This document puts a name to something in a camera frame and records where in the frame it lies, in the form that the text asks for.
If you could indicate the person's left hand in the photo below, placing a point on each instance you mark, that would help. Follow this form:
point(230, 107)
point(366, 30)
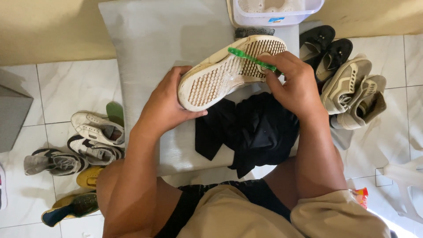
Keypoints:
point(162, 102)

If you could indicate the person's right hand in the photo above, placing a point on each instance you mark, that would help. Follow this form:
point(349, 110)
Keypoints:
point(295, 86)

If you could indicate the white sneaker with ridged sole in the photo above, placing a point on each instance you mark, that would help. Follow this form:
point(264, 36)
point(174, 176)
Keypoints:
point(211, 79)

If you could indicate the green toothbrush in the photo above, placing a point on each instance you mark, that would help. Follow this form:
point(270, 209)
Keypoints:
point(248, 58)

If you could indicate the black slip-on shoe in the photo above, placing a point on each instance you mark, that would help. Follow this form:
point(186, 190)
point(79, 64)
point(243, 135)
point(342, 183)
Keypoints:
point(332, 59)
point(314, 41)

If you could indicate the beige sneaker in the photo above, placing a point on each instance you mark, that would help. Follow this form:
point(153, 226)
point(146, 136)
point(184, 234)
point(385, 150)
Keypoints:
point(343, 82)
point(363, 109)

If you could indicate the black cloth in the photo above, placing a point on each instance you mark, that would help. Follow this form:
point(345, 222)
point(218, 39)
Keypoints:
point(257, 132)

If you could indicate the grey low table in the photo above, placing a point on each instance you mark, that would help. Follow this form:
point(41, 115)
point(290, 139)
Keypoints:
point(158, 39)

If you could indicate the grey insole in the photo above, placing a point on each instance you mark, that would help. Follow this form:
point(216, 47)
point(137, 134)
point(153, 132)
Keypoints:
point(254, 32)

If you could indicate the white laced sneaker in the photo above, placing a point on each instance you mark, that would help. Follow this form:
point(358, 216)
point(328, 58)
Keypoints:
point(94, 127)

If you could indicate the clear plastic container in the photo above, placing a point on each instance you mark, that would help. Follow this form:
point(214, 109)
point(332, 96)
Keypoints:
point(277, 11)

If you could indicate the white and navy sneaker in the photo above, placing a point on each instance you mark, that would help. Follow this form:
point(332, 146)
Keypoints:
point(92, 150)

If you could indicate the person's right leg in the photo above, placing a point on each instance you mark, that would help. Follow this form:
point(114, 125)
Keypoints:
point(281, 181)

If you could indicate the person's leg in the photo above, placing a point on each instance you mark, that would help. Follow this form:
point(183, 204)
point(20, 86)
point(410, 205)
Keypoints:
point(167, 205)
point(281, 181)

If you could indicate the person's left leg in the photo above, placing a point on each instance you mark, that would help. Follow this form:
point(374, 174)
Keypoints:
point(167, 205)

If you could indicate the person's black shorts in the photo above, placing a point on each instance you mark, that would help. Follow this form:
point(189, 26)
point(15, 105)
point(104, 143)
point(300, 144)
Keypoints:
point(264, 195)

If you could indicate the grey and navy sneaker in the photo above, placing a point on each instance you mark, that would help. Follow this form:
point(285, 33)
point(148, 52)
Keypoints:
point(56, 162)

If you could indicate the orange snack packet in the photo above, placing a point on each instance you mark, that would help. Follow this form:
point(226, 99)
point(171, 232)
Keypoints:
point(361, 196)

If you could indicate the person's beige shirt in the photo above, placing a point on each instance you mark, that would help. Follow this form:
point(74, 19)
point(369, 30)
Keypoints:
point(231, 218)

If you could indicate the yellow navy green shoe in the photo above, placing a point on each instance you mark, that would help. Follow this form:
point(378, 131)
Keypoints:
point(72, 208)

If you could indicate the white plastic chair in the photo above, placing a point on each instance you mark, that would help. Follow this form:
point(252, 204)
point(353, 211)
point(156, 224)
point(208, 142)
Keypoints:
point(406, 185)

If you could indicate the grey box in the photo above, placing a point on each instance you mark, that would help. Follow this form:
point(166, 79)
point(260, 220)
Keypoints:
point(13, 115)

